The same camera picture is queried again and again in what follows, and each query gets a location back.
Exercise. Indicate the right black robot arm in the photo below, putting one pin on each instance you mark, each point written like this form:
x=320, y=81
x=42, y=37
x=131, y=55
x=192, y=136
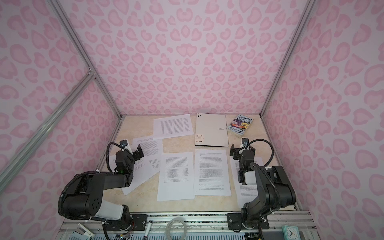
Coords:
x=273, y=186

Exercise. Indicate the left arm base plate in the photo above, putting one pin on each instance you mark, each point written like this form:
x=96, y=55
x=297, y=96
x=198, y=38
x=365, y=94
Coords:
x=136, y=222

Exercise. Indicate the colourful paperback book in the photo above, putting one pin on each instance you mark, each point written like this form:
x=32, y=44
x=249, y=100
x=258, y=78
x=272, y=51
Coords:
x=239, y=125

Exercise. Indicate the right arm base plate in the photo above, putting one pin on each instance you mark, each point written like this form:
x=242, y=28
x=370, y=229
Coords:
x=236, y=223

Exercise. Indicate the white box device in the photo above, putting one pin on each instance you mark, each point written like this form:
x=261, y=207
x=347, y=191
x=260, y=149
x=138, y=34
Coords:
x=82, y=233

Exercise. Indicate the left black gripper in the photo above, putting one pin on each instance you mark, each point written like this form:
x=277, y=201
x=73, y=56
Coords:
x=134, y=154

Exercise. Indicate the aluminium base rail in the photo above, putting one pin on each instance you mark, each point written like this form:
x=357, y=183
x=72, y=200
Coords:
x=201, y=226

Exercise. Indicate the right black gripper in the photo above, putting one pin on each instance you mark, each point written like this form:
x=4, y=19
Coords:
x=240, y=151

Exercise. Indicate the teal desk clock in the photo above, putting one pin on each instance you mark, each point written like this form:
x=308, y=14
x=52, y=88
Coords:
x=291, y=232

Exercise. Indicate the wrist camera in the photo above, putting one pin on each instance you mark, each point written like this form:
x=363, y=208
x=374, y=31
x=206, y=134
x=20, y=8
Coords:
x=245, y=143
x=125, y=146

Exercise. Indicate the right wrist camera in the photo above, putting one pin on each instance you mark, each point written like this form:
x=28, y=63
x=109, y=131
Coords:
x=245, y=143

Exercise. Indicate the white marker pen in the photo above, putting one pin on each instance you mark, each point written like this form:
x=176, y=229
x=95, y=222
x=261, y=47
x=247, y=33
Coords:
x=148, y=228

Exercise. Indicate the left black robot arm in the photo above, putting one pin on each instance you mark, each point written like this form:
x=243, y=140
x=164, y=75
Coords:
x=82, y=197

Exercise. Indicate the printed paper sheet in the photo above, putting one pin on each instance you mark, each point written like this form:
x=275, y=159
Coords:
x=244, y=193
x=171, y=127

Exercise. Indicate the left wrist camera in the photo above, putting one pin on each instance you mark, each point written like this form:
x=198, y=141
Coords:
x=125, y=146

